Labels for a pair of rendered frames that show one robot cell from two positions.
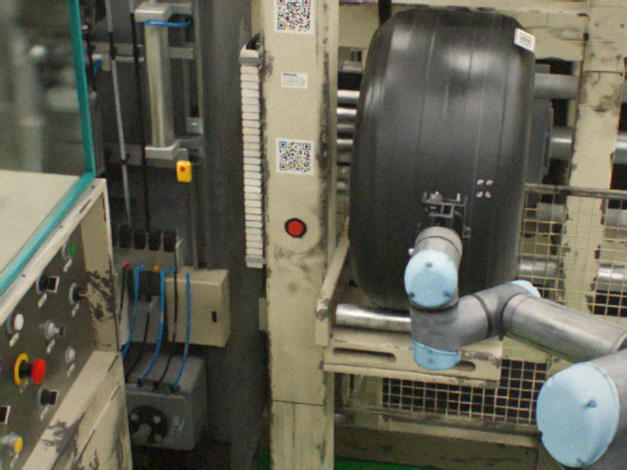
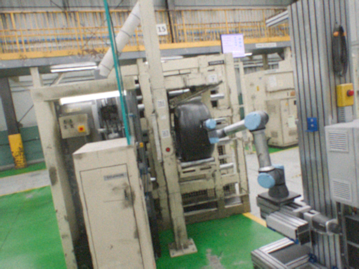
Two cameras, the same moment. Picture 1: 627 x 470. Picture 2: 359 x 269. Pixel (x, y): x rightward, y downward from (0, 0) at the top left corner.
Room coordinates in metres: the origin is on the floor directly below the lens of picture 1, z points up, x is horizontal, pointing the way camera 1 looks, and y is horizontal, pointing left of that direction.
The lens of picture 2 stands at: (-0.45, 0.76, 1.50)
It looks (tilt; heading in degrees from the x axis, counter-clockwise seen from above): 7 degrees down; 341
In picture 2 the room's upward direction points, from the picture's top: 8 degrees counter-clockwise
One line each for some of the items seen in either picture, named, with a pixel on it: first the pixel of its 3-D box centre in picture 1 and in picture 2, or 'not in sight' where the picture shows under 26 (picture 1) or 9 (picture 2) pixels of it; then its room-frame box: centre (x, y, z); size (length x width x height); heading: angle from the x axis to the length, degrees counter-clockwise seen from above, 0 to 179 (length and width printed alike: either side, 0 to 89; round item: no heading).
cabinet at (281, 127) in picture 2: not in sight; (287, 121); (5.34, -4.11, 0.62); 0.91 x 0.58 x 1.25; 93
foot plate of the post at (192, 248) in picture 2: not in sight; (181, 246); (2.19, 0.02, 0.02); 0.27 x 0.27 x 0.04; 79
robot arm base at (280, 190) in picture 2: not in sight; (278, 188); (1.23, -0.51, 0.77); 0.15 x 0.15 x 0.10
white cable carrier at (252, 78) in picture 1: (257, 159); (157, 137); (2.18, 0.11, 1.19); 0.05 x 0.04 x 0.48; 169
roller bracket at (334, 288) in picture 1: (339, 278); (177, 162); (2.20, -0.06, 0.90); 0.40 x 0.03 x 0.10; 169
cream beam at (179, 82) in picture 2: not in sight; (189, 81); (2.43, -0.41, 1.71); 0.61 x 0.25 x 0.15; 79
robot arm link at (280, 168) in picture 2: not in sight; (275, 173); (1.23, -0.50, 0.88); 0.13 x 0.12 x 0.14; 119
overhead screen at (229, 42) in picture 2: not in sight; (232, 46); (5.31, -2.76, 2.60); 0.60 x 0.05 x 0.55; 93
